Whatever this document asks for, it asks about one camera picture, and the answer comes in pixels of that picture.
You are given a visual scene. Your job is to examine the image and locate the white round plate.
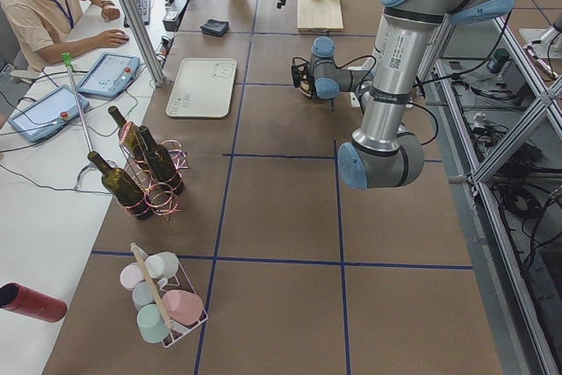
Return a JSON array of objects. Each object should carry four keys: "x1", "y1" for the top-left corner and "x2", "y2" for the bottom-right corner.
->
[{"x1": 298, "y1": 82, "x2": 317, "y2": 98}]

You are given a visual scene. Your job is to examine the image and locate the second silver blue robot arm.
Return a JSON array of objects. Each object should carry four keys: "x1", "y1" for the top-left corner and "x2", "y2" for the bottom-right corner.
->
[{"x1": 338, "y1": 0, "x2": 515, "y2": 189}]

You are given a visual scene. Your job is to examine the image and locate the cream bear serving tray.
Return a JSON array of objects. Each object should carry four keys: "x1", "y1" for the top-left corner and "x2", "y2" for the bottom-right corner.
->
[{"x1": 166, "y1": 58, "x2": 237, "y2": 119}]

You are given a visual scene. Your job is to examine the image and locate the wooden cutting board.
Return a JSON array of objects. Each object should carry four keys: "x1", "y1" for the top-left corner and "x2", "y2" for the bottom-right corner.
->
[{"x1": 297, "y1": 0, "x2": 343, "y2": 32}]

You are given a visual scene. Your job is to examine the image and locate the folded grey cloth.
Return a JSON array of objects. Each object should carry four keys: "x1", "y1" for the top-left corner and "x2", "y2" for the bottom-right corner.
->
[{"x1": 200, "y1": 18, "x2": 229, "y2": 37}]

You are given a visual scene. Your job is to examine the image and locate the black computer box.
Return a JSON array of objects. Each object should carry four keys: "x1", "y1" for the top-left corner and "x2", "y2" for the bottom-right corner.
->
[{"x1": 162, "y1": 0, "x2": 188, "y2": 32}]

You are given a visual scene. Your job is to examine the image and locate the black keyboard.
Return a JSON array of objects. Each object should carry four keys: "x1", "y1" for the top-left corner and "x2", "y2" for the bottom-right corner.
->
[{"x1": 134, "y1": 0, "x2": 152, "y2": 25}]

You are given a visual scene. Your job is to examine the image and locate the far blue teach pendant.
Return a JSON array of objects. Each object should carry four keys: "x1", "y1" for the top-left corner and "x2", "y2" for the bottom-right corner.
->
[{"x1": 77, "y1": 53, "x2": 141, "y2": 99}]

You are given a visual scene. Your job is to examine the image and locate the blue teach pendant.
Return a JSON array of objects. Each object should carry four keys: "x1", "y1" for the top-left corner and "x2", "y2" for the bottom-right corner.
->
[
  {"x1": 77, "y1": 53, "x2": 141, "y2": 99},
  {"x1": 8, "y1": 85, "x2": 79, "y2": 143}
]

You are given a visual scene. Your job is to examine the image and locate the metal stand with clip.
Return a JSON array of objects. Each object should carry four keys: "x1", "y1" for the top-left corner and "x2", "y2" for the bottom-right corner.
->
[{"x1": 65, "y1": 67, "x2": 97, "y2": 190}]

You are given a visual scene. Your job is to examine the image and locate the green plastic clip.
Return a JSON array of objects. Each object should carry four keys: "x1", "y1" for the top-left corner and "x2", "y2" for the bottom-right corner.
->
[{"x1": 61, "y1": 52, "x2": 75, "y2": 73}]

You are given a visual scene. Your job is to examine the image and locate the seated person beige shirt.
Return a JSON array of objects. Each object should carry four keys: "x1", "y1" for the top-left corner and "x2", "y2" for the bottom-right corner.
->
[{"x1": 1, "y1": 0, "x2": 127, "y2": 72}]

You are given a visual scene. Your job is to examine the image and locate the near blue teach pendant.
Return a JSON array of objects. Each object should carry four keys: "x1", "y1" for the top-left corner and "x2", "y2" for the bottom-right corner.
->
[{"x1": 8, "y1": 85, "x2": 79, "y2": 143}]

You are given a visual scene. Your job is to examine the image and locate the dark green wine bottle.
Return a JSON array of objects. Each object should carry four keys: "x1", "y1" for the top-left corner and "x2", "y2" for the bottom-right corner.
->
[{"x1": 88, "y1": 151, "x2": 153, "y2": 220}]

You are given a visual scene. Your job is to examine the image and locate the white frosted cup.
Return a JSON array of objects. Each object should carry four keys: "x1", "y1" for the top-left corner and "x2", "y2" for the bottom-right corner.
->
[{"x1": 145, "y1": 251, "x2": 179, "y2": 279}]

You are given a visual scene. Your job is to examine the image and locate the lilac cup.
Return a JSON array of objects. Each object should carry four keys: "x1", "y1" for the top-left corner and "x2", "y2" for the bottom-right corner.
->
[{"x1": 119, "y1": 263, "x2": 145, "y2": 292}]

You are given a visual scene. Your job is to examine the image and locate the pink cup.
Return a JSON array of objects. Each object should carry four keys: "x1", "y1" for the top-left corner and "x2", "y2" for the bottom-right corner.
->
[{"x1": 162, "y1": 290, "x2": 204, "y2": 326}]

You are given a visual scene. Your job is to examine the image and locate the pale blue cup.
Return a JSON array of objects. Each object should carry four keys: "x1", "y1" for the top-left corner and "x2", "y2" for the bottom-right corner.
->
[{"x1": 132, "y1": 281, "x2": 155, "y2": 311}]

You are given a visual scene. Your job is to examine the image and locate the mint green cup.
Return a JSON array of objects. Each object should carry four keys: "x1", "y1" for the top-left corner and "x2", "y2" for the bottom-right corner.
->
[{"x1": 136, "y1": 303, "x2": 170, "y2": 343}]

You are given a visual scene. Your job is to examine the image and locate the red canister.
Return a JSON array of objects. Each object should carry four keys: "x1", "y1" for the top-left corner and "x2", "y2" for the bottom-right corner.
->
[{"x1": 1, "y1": 283, "x2": 68, "y2": 322}]

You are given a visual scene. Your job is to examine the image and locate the aluminium frame post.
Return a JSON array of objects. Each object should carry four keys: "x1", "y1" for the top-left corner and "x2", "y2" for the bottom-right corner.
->
[{"x1": 119, "y1": 0, "x2": 165, "y2": 87}]

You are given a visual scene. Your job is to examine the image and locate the copper wire bottle rack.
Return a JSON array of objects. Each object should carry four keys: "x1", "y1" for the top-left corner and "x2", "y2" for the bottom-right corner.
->
[{"x1": 119, "y1": 121, "x2": 181, "y2": 219}]

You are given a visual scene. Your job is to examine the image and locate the white wire cup rack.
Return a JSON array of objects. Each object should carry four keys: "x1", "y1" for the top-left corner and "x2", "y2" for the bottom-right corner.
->
[{"x1": 119, "y1": 243, "x2": 208, "y2": 348}]

